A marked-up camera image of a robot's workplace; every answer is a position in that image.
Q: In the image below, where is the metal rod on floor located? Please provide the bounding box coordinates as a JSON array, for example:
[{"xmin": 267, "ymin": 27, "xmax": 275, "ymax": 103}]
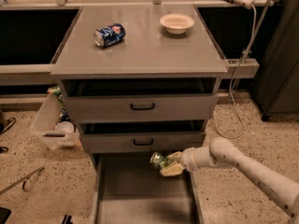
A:
[{"xmin": 0, "ymin": 167, "xmax": 45, "ymax": 195}]

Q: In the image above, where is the top grey drawer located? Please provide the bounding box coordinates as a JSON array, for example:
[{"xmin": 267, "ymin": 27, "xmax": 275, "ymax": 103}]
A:
[{"xmin": 62, "ymin": 77, "xmax": 217, "ymax": 123}]

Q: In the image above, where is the black cable on floor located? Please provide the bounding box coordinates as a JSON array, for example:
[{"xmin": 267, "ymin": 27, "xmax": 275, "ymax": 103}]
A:
[{"xmin": 0, "ymin": 117, "xmax": 17, "ymax": 154}]

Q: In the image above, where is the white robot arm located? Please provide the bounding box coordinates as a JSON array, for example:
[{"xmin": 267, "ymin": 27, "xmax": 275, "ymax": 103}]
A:
[{"xmin": 160, "ymin": 137, "xmax": 299, "ymax": 224}]

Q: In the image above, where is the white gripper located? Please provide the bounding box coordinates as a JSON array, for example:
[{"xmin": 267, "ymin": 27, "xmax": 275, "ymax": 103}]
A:
[{"xmin": 160, "ymin": 147, "xmax": 198, "ymax": 176}]

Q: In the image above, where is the middle grey drawer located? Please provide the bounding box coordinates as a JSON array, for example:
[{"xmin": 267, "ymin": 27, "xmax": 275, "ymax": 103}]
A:
[{"xmin": 80, "ymin": 119, "xmax": 206, "ymax": 153}]

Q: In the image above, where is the blue soda can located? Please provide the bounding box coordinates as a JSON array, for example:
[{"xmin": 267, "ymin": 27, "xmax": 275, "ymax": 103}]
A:
[{"xmin": 93, "ymin": 23, "xmax": 126, "ymax": 48}]

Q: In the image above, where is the grey drawer cabinet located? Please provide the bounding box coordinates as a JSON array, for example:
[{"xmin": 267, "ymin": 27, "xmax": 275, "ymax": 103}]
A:
[{"xmin": 50, "ymin": 5, "xmax": 230, "ymax": 224}]

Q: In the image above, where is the green crushed can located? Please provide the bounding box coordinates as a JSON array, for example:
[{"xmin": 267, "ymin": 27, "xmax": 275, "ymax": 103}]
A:
[{"xmin": 149, "ymin": 152, "xmax": 172, "ymax": 170}]

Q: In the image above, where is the grey drawer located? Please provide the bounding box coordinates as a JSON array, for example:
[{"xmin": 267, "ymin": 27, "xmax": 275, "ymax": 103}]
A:
[
  {"xmin": 91, "ymin": 153, "xmax": 204, "ymax": 224},
  {"xmin": 80, "ymin": 119, "xmax": 206, "ymax": 153},
  {"xmin": 62, "ymin": 77, "xmax": 217, "ymax": 123}
]

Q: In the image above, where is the clear plastic bin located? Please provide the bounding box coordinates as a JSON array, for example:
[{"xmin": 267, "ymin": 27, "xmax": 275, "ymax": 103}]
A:
[{"xmin": 30, "ymin": 86, "xmax": 79, "ymax": 149}]

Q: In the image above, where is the white bowl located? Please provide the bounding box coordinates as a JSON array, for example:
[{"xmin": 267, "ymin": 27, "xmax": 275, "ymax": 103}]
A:
[{"xmin": 160, "ymin": 13, "xmax": 194, "ymax": 35}]

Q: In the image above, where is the white cup in bin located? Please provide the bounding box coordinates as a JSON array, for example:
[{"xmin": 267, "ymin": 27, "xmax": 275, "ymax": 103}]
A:
[{"xmin": 55, "ymin": 121, "xmax": 75, "ymax": 133}]

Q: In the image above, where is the dark cabinet at right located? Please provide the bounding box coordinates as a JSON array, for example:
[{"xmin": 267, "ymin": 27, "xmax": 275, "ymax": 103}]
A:
[{"xmin": 253, "ymin": 0, "xmax": 299, "ymax": 121}]

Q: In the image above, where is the bottom grey drawer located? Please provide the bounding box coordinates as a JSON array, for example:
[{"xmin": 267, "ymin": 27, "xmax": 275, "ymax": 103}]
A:
[{"xmin": 91, "ymin": 153, "xmax": 204, "ymax": 224}]

